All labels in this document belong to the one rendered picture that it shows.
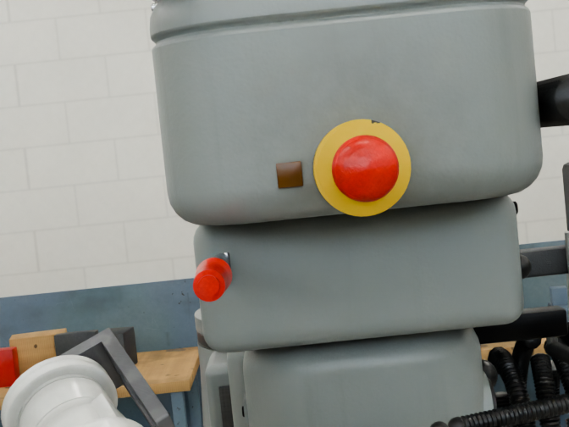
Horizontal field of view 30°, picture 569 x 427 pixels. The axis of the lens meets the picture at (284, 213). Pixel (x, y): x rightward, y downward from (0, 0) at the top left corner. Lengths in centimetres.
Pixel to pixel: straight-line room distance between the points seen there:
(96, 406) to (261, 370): 30
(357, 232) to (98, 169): 442
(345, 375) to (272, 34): 28
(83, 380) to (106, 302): 461
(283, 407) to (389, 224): 17
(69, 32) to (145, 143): 64
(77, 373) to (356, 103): 24
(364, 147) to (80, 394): 21
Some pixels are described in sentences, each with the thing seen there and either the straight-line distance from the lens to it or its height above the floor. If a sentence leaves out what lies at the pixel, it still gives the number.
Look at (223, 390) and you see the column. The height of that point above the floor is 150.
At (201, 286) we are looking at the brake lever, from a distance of 63.
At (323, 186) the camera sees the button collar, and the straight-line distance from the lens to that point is 65.
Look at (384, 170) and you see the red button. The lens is 63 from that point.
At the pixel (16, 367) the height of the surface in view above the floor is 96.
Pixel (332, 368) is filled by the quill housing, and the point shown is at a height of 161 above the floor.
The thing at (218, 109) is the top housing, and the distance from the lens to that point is 68.
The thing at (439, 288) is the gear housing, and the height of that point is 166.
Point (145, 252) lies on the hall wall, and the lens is 516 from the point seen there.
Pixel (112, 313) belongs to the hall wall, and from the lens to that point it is 520.
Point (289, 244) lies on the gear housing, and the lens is 77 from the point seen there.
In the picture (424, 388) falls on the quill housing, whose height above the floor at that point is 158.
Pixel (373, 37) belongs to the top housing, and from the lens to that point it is 68.
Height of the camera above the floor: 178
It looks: 4 degrees down
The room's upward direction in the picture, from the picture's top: 6 degrees counter-clockwise
